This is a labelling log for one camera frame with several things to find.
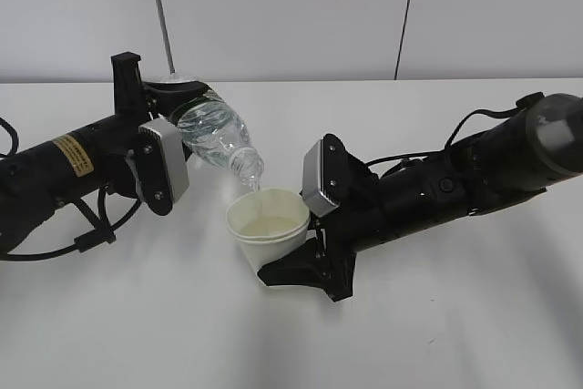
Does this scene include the white paper cup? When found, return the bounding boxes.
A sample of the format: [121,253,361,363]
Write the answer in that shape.
[225,188,310,273]

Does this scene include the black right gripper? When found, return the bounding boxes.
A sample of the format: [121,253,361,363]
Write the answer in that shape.
[257,188,387,302]

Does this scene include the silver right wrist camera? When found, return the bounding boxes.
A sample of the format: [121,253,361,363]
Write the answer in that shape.
[301,133,368,218]

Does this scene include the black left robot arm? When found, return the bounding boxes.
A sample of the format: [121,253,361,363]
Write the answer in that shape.
[1,52,210,261]

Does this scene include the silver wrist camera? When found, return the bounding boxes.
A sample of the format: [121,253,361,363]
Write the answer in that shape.
[133,118,189,216]
[301,133,368,218]

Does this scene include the clear water bottle green label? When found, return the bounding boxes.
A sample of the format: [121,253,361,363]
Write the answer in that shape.
[161,79,264,191]

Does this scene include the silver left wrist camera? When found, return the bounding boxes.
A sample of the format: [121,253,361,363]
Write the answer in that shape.
[133,118,189,216]

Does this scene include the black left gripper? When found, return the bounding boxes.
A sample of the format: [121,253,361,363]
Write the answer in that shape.
[97,52,209,199]

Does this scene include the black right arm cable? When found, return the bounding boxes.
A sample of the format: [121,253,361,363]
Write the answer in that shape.
[363,92,547,180]

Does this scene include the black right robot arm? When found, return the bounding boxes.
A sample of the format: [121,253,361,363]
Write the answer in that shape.
[257,92,582,302]

